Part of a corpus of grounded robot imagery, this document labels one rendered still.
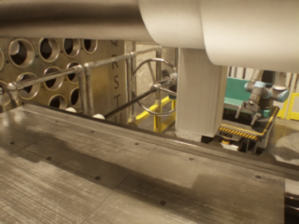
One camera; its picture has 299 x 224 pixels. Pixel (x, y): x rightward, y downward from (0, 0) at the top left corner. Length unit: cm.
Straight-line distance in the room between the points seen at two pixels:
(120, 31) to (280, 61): 23
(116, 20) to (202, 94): 19
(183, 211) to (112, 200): 15
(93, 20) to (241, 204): 46
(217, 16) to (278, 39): 6
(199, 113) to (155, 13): 22
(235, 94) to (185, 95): 205
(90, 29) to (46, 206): 37
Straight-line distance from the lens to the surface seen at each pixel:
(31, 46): 227
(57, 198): 56
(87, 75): 155
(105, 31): 40
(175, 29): 30
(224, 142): 241
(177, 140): 68
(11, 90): 123
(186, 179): 58
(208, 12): 25
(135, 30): 36
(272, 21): 24
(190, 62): 42
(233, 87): 247
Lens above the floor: 129
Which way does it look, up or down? 22 degrees down
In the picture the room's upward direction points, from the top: straight up
